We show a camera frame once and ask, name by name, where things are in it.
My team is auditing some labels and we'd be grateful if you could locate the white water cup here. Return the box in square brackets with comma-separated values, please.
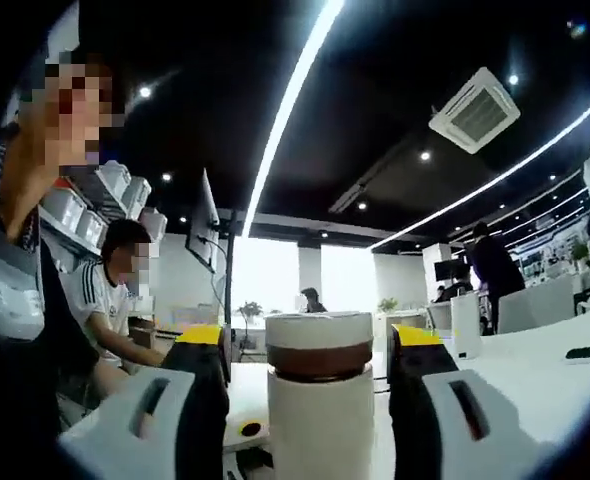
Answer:
[267, 364, 376, 480]

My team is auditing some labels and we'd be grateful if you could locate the white cylindrical appliance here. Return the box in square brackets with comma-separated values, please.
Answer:
[449, 292, 481, 362]

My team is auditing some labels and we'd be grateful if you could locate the black monitor on stand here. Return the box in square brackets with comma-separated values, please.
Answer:
[184, 167, 239, 326]

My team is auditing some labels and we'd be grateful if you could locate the grey office chair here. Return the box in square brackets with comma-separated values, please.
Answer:
[497, 274, 576, 334]

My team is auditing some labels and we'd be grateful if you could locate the white brown-banded cup lid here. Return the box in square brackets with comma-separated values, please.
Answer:
[264, 310, 375, 385]

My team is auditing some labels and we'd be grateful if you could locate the white table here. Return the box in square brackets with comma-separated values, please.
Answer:
[57, 299, 590, 480]

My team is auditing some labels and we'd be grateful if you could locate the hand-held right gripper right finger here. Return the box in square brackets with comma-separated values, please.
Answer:
[387, 322, 571, 480]

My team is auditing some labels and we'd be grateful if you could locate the white chest device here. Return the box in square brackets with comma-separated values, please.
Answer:
[0, 247, 46, 341]

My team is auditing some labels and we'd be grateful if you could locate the shelf of white bins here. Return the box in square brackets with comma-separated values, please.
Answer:
[39, 159, 169, 251]

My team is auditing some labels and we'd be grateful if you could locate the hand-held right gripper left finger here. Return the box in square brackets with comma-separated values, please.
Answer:
[57, 324, 232, 480]

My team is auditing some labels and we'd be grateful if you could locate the ceiling air conditioner vent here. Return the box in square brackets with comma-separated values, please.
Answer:
[427, 66, 521, 155]

